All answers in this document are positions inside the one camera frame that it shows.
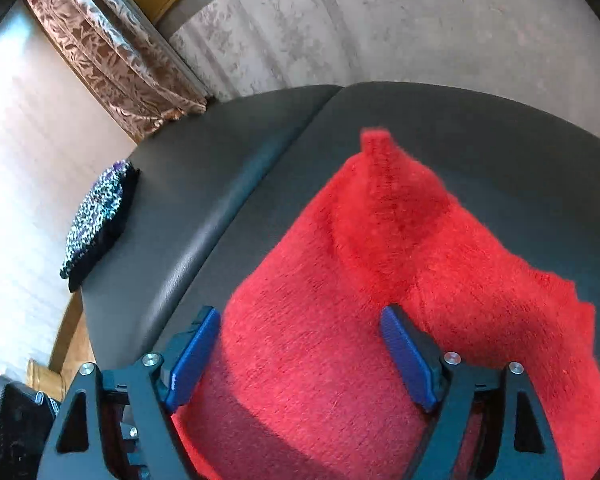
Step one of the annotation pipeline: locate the brown floral curtain left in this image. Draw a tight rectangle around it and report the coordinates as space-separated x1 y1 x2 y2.
26 0 207 143

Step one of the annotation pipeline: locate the bright red fuzzy sweater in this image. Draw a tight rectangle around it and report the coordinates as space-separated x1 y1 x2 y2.
172 129 600 479

